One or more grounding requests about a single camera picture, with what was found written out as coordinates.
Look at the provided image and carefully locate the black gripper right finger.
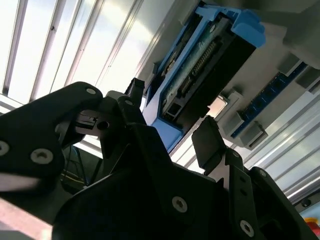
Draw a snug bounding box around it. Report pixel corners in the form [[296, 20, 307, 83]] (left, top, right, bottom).
[[191, 116, 316, 240]]

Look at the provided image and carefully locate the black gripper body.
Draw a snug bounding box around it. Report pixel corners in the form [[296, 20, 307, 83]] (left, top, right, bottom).
[[51, 126, 236, 240]]

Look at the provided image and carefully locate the hard disk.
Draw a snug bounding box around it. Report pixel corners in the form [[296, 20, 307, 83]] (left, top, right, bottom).
[[144, 4, 266, 154]]

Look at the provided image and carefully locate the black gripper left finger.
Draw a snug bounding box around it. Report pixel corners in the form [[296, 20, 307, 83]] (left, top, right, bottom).
[[0, 77, 171, 196]]

